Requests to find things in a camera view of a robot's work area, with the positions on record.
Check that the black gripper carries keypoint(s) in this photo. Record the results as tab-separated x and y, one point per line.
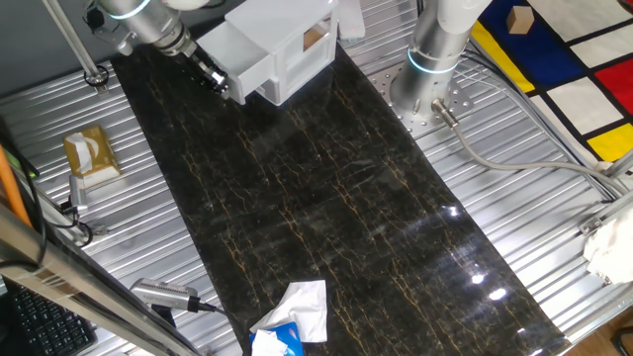
207	64

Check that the white drawer with knob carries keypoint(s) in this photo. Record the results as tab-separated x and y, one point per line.
232	54

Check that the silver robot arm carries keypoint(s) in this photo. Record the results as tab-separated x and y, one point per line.
435	39

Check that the white plastic drawer cabinet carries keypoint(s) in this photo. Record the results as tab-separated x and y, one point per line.
277	20

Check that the yellow tissue box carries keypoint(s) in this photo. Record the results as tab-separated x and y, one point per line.
101	153

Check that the white power strip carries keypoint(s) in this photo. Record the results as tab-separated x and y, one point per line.
351	20

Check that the black marble pattern mat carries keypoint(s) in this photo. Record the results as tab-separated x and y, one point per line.
321	198

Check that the thin metal pole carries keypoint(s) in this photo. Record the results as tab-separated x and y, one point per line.
74	44

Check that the orange pole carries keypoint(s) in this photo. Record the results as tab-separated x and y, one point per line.
10	188

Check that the blue tissue pack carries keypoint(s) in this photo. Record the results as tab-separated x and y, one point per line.
292	336

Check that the black keyboard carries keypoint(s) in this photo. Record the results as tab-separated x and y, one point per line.
44	326

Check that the small wooden cube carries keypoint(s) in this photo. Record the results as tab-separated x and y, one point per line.
520	21

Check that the colour block pattern mat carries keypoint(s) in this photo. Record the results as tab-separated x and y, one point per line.
549	49

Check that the white crumpled cloth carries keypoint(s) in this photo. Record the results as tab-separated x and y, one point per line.
610	247

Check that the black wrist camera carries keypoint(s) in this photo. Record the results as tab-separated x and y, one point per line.
114	37

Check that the silver depth camera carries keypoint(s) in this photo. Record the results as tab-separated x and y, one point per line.
78	193
163	294

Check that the silver camera mount bracket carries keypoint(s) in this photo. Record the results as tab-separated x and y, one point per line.
99	230

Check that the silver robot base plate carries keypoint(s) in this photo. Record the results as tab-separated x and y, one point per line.
420	123

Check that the aluminium frame bar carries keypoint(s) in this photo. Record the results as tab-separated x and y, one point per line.
74	292

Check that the aluminium corner frame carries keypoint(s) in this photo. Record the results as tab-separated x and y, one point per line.
601	220

